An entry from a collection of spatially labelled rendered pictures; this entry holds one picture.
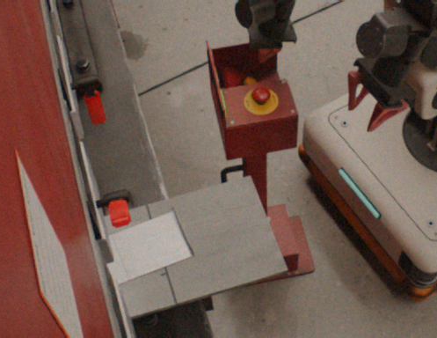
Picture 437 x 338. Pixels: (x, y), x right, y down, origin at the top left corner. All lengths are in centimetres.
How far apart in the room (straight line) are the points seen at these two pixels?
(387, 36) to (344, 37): 167
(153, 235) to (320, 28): 178
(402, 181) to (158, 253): 108
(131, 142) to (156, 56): 135
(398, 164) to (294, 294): 49
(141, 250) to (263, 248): 19
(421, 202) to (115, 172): 96
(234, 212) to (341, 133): 103
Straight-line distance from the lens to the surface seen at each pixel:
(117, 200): 88
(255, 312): 219
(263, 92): 156
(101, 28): 164
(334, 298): 221
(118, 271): 115
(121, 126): 146
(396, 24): 114
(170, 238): 116
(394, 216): 204
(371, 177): 209
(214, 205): 119
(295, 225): 230
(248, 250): 115
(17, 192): 36
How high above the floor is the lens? 202
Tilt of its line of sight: 54 degrees down
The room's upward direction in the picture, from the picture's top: straight up
